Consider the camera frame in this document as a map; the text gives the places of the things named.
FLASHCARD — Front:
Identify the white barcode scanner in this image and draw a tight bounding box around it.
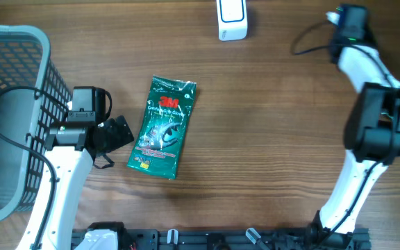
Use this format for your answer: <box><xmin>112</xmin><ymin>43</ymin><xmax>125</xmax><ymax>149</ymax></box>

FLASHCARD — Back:
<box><xmin>216</xmin><ymin>0</ymin><xmax>248</xmax><ymax>42</ymax></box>

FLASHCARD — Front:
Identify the green 3M glove packet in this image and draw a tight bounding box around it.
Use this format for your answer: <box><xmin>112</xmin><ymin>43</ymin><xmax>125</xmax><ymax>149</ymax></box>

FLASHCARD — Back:
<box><xmin>127</xmin><ymin>76</ymin><xmax>197</xmax><ymax>179</ymax></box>

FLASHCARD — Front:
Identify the grey plastic shopping basket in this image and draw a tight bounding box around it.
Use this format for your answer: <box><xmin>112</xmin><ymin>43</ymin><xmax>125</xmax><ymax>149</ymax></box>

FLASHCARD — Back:
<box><xmin>0</xmin><ymin>25</ymin><xmax>72</xmax><ymax>221</ymax></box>

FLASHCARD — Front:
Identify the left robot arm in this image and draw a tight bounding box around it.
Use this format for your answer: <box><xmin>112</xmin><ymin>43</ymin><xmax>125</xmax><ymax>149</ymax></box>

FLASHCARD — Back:
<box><xmin>17</xmin><ymin>87</ymin><xmax>134</xmax><ymax>249</ymax></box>

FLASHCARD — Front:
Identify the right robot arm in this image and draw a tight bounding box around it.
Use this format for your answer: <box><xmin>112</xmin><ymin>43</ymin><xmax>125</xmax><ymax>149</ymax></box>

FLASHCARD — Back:
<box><xmin>310</xmin><ymin>3</ymin><xmax>400</xmax><ymax>249</ymax></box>

